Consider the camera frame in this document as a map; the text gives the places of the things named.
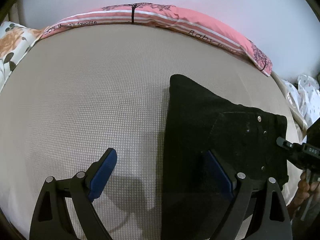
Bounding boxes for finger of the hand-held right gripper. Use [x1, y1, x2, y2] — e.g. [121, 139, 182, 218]
[276, 137, 303, 154]

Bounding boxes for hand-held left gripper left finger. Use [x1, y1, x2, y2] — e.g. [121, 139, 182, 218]
[29, 148, 118, 240]

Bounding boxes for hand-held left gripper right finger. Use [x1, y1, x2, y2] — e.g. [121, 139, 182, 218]
[202, 150, 293, 240]

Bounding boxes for black pants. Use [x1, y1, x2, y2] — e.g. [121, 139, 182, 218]
[160, 74, 289, 240]

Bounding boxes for person's right hand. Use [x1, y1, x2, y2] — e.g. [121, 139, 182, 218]
[292, 171, 320, 214]

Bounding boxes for white dotted cloth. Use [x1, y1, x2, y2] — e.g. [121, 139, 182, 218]
[281, 74, 320, 130]

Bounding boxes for beige textured bed mattress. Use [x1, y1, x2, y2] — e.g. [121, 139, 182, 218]
[0, 22, 308, 240]

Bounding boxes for pink striped tree-print pillow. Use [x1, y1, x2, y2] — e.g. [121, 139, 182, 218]
[40, 3, 273, 77]

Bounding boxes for floral white pillow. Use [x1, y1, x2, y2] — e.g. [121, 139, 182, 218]
[0, 21, 44, 93]

